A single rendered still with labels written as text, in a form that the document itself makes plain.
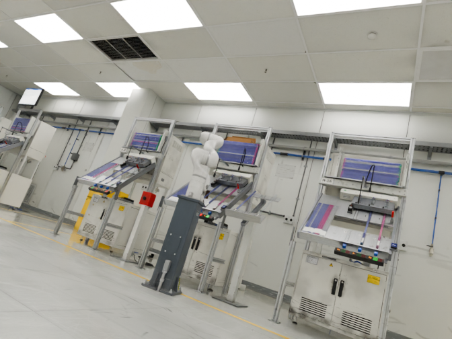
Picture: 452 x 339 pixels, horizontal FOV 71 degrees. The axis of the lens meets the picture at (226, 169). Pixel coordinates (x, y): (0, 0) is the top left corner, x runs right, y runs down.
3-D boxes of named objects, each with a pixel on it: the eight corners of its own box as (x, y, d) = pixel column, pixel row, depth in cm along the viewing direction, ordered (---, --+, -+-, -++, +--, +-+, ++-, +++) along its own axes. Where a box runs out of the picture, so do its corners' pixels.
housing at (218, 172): (249, 188, 354) (249, 177, 348) (213, 181, 378) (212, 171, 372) (253, 185, 360) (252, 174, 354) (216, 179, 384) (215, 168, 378)
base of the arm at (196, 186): (199, 200, 240) (206, 177, 244) (177, 194, 245) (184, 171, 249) (205, 205, 258) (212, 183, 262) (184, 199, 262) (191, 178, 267)
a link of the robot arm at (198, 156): (206, 179, 250) (215, 151, 256) (183, 171, 249) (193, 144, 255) (205, 181, 262) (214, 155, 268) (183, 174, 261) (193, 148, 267)
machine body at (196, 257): (212, 292, 307) (230, 229, 322) (158, 270, 341) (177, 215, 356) (238, 293, 361) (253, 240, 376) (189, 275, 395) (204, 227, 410)
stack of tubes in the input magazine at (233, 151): (252, 164, 354) (258, 142, 361) (214, 159, 379) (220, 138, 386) (256, 168, 365) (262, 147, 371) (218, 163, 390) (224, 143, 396)
